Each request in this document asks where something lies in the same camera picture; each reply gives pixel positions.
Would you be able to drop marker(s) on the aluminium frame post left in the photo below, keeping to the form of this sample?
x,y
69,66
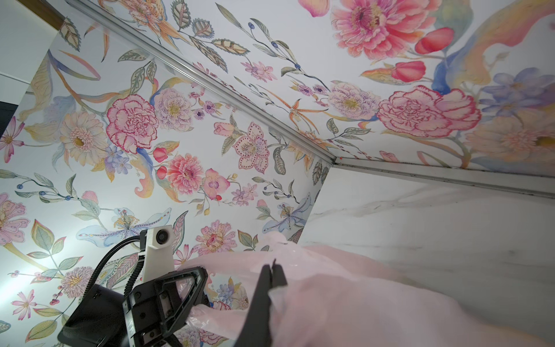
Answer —
x,y
186,69

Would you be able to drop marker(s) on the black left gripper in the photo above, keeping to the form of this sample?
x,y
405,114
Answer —
x,y
155,310

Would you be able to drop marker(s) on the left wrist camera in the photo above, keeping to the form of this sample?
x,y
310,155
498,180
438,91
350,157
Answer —
x,y
157,248

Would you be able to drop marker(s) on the pink plastic bag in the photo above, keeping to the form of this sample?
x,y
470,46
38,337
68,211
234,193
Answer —
x,y
337,298

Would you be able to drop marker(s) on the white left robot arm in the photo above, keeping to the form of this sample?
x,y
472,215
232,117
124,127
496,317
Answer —
x,y
98,320

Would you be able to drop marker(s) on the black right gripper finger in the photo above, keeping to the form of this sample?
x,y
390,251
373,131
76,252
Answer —
x,y
256,329

